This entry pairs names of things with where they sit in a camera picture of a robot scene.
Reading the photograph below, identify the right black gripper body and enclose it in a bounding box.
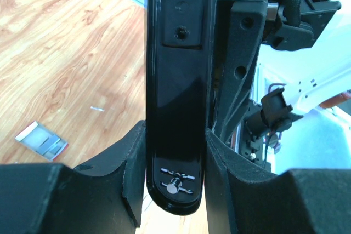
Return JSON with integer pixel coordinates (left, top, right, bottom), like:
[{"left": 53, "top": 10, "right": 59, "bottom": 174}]
[{"left": 262, "top": 0, "right": 342, "bottom": 50}]

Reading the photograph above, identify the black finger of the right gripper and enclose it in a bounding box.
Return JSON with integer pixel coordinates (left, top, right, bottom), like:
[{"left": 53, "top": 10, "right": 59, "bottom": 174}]
[{"left": 212, "top": 0, "right": 268, "bottom": 142}]

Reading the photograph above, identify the small black clip object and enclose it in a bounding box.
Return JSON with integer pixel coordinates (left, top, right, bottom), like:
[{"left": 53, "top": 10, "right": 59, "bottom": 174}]
[{"left": 145, "top": 0, "right": 216, "bottom": 215}]

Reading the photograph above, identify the open staple box tray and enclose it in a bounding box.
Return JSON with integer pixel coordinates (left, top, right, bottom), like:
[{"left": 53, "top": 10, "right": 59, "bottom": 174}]
[{"left": 15, "top": 121, "right": 69, "bottom": 162}]

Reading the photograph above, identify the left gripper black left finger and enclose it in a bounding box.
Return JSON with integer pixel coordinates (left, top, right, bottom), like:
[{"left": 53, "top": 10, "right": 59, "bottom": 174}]
[{"left": 1, "top": 121, "right": 145, "bottom": 233}]

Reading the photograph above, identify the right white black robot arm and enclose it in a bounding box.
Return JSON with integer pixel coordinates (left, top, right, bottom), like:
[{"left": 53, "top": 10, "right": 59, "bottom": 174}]
[{"left": 254, "top": 0, "right": 350, "bottom": 174}]

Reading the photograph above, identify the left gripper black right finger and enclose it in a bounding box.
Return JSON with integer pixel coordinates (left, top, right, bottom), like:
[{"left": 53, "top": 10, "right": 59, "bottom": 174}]
[{"left": 204, "top": 131, "right": 350, "bottom": 233}]

